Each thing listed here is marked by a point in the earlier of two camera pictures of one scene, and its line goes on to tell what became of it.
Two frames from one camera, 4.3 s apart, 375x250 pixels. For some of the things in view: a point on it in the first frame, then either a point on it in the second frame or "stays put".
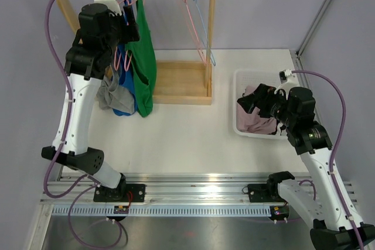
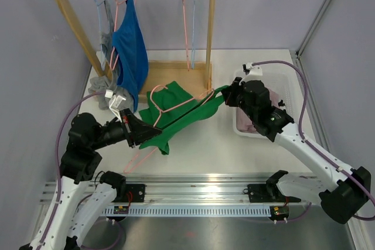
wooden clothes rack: [174, 82] stays put
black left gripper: [130, 31] to [135, 130]
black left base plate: [134, 193] stays put
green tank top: [141, 62] to [171, 108]
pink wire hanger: [190, 25] to [184, 22]
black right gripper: [266, 93] to [231, 92]
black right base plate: [264, 193] stays put
